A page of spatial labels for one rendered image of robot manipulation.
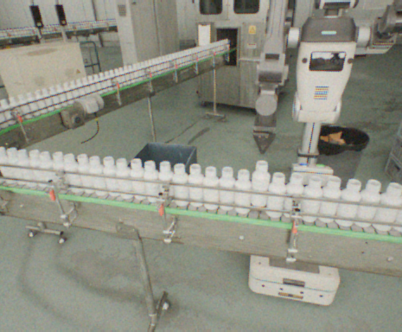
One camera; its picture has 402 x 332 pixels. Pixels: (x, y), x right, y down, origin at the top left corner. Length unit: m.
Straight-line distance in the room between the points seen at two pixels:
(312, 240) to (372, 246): 0.19
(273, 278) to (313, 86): 1.13
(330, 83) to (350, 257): 0.76
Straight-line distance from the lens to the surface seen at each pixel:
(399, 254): 1.16
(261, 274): 1.83
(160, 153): 1.70
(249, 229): 1.04
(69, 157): 1.20
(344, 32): 1.49
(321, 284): 1.88
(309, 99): 1.45
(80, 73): 5.32
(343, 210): 1.02
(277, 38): 0.85
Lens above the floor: 1.67
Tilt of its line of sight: 30 degrees down
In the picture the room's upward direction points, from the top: 2 degrees counter-clockwise
